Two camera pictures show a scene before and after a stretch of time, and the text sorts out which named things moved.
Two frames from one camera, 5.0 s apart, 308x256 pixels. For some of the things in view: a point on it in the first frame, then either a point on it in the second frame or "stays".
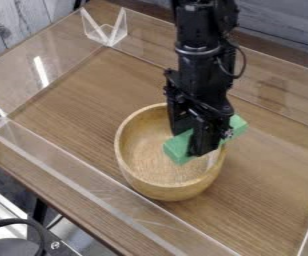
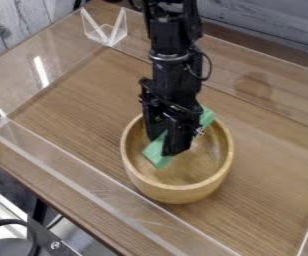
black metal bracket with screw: (55, 245) stays
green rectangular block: (175, 147) -> (154, 149)
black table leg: (39, 211) stays
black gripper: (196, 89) -> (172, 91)
